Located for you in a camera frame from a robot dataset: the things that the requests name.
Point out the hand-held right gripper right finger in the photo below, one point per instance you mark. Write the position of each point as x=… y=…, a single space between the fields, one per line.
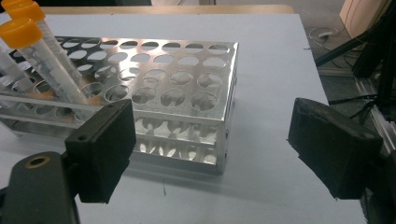
x=330 y=146

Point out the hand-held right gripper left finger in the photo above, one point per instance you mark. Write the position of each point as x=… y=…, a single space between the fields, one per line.
x=99 y=149

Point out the metal test tube rack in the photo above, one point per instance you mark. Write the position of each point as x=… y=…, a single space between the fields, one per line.
x=165 y=68

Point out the orange capped test tube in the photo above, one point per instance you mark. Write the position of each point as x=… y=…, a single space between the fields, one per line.
x=23 y=11
x=20 y=32

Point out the black metal stand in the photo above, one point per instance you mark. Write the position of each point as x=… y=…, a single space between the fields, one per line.
x=370 y=59

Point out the light wooden desk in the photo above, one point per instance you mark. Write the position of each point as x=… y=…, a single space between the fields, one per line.
x=361 y=15

